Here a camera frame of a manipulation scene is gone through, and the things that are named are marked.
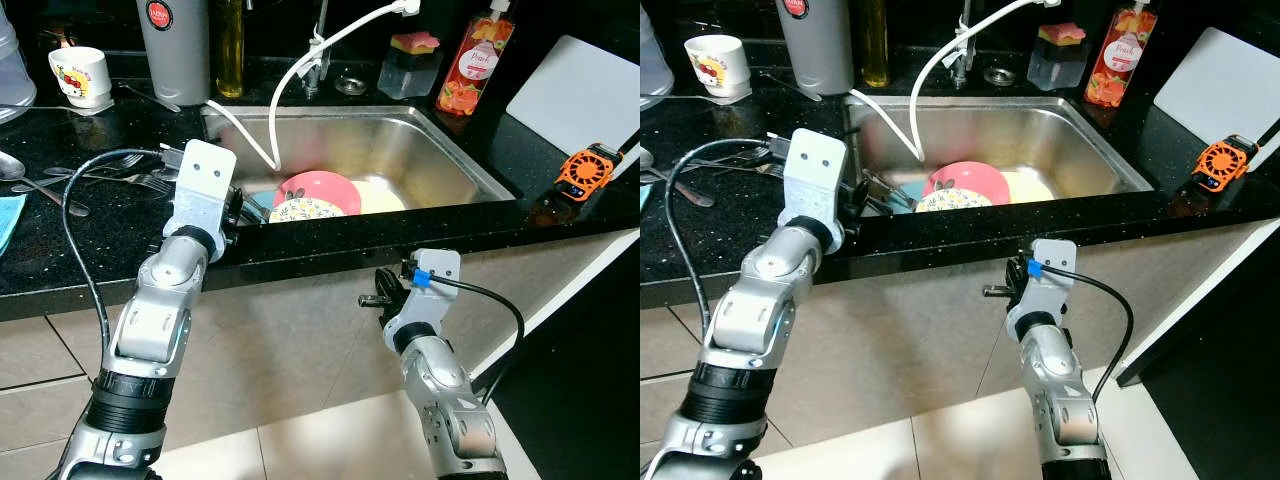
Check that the large steel spoon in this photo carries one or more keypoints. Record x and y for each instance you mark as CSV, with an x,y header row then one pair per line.
x,y
10,166
703,199

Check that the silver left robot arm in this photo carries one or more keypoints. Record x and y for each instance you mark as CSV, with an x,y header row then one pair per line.
x,y
150,320
770,300

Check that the teal blue plate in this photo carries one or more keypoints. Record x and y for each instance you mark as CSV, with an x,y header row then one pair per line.
x,y
908,192

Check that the floral patterned plate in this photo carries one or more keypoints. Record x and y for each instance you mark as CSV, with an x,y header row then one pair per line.
x,y
945,200
305,210

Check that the pale yellow plate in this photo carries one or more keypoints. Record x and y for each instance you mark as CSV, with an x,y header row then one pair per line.
x,y
380,198
1030,188

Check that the pink plate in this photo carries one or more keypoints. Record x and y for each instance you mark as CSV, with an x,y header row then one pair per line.
x,y
325,188
970,180

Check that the stainless steel sink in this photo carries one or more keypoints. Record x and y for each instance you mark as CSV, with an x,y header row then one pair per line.
x,y
1040,140
400,150

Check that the glass oil bottle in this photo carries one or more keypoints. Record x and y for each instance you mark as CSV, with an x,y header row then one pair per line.
x,y
230,60
875,55

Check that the grey thermos flask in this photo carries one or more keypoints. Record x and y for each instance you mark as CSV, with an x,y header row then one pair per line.
x,y
175,60
815,55

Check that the chrome faucet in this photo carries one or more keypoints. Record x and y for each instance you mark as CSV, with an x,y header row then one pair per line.
x,y
963,60
318,60

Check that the white cartoon print mug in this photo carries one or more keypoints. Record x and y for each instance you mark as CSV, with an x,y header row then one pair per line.
x,y
715,65
80,75

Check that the clear sponge holder dispenser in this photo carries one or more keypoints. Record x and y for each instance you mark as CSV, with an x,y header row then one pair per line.
x,y
405,75
1055,68

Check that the light blue cloth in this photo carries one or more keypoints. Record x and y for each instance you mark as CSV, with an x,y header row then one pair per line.
x,y
643,197
8,220

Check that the orange black handheld fan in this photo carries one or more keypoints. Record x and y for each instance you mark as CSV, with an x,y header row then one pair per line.
x,y
1222,162
585,170

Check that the peach dish soap bottle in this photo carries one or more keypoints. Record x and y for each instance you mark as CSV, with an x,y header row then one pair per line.
x,y
1120,60
475,65

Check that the pink yellow sponge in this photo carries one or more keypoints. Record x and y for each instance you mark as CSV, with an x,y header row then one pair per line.
x,y
1062,33
415,43

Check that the clear plastic container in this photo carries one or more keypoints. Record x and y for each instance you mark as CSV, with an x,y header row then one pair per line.
x,y
12,80
655,70

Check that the white cutting board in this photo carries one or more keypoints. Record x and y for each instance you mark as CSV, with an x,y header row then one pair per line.
x,y
1220,90
580,95

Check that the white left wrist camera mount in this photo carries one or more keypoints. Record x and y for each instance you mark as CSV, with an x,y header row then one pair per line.
x,y
205,185
815,170

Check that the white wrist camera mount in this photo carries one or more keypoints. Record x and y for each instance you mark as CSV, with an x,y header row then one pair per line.
x,y
1055,255
205,185
440,262
815,170

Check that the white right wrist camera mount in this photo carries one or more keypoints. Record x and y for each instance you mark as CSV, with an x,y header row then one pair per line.
x,y
440,262
1055,255

